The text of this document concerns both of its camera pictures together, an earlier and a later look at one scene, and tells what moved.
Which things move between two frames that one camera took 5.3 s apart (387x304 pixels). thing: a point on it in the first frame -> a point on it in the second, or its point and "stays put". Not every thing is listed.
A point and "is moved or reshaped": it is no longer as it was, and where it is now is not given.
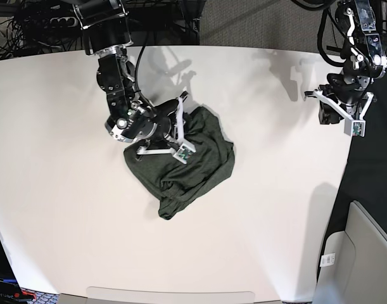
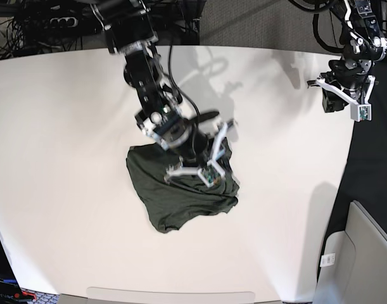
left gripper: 165,116 -> 192,149
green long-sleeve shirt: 178,184 is moved or reshaped
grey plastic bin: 363,271 stays put
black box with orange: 5,288 stays put
